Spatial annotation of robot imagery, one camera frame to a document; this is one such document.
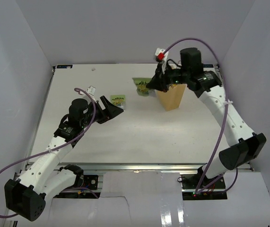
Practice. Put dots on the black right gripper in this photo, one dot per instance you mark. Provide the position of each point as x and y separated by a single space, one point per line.
159 81

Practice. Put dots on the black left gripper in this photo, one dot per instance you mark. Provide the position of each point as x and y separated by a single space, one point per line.
110 112

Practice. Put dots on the yellow m&m's candy bag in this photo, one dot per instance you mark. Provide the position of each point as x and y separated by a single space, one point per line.
173 85

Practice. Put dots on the brown paper bag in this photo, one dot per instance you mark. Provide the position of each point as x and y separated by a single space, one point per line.
171 100

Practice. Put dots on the green snack packet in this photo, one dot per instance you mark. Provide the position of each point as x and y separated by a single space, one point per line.
118 101
141 88

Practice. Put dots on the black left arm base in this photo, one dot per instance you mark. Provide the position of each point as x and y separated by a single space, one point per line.
87 183

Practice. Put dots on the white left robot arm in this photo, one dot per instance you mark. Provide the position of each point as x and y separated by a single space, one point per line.
28 195

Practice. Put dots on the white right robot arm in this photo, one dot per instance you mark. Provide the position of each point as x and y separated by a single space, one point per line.
244 144

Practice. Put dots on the right blue table label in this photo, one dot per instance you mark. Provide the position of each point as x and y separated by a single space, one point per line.
208 66

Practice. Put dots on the blue table label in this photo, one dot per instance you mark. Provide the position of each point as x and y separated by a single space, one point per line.
208 66
64 66

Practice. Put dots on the left blue table label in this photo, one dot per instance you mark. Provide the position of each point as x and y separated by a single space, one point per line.
64 66

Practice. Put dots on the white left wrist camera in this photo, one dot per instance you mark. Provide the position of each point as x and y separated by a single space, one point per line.
91 91

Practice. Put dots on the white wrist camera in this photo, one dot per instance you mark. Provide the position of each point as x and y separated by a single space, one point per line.
91 91
161 56

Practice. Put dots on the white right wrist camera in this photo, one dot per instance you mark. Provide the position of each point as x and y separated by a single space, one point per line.
161 56

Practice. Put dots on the aluminium front rail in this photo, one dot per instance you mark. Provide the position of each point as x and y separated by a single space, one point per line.
139 167

